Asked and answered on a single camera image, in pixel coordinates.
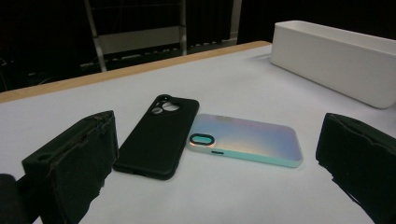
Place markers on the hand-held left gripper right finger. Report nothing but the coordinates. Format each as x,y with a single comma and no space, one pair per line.
358,155

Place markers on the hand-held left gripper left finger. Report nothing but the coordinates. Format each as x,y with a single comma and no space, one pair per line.
68,161

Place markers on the black phone case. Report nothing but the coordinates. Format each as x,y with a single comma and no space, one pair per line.
155,143

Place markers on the white plastic bin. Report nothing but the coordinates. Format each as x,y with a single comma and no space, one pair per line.
330,62

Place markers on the iridescent phone case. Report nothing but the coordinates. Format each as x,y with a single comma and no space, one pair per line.
249,137

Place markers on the white metal stand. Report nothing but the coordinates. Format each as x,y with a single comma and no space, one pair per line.
140,39

